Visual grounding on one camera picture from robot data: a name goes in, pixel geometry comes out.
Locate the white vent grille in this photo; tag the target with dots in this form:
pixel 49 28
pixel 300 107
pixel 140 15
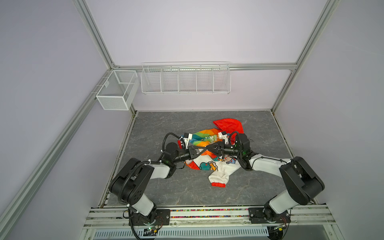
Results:
pixel 183 233

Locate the small white mesh basket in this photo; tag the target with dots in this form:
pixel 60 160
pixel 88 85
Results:
pixel 118 90

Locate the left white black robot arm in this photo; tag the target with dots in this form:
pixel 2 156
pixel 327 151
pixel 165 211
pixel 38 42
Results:
pixel 130 183

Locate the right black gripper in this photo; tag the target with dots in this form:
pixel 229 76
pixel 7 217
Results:
pixel 219 150

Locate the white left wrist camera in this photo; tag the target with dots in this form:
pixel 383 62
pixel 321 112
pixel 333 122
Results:
pixel 185 139

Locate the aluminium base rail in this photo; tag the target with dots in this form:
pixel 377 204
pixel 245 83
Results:
pixel 211 217

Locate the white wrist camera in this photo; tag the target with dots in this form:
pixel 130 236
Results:
pixel 224 137
pixel 185 139

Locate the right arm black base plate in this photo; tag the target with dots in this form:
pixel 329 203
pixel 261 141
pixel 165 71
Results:
pixel 261 215

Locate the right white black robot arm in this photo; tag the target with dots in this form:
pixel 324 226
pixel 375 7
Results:
pixel 301 182

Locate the rainbow red kids jacket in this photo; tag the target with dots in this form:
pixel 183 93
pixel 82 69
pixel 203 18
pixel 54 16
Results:
pixel 221 167

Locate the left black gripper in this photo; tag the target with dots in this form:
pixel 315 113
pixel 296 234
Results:
pixel 191 150

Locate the long white wire basket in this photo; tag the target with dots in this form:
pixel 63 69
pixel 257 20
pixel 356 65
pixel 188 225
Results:
pixel 186 78

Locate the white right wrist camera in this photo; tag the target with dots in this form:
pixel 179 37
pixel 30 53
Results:
pixel 224 137

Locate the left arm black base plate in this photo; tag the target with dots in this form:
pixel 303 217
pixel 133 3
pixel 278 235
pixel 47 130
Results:
pixel 151 217

